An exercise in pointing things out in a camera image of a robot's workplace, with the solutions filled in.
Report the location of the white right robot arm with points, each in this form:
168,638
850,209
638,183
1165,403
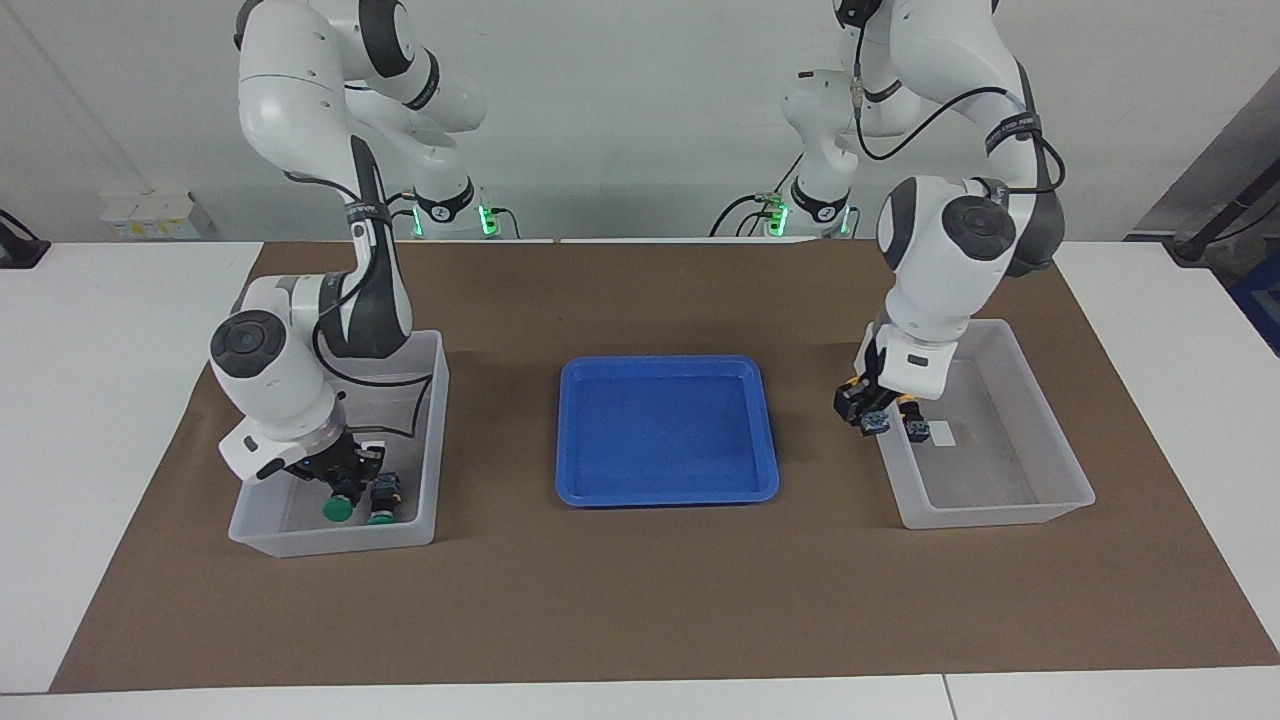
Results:
270,370

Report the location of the yellow push button switch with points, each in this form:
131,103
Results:
877,422
918,430

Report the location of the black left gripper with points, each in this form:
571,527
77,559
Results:
870,365

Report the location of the translucent white plastic box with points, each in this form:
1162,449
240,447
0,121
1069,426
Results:
410,470
1000,470

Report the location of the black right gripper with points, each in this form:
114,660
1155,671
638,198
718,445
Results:
325,462

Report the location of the brown paper table mat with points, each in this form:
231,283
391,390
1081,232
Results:
650,600

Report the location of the blue plastic tray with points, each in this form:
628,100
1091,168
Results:
665,430

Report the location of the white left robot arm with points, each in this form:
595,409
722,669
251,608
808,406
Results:
940,240

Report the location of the white label sticker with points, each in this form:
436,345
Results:
944,433

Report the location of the green push button switch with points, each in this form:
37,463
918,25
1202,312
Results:
385,490
338,510

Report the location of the blue crate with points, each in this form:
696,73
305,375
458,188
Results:
1262,300

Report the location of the black desk clamp object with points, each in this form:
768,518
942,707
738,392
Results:
15,250

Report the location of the black pole stand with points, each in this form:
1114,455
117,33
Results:
1200,245

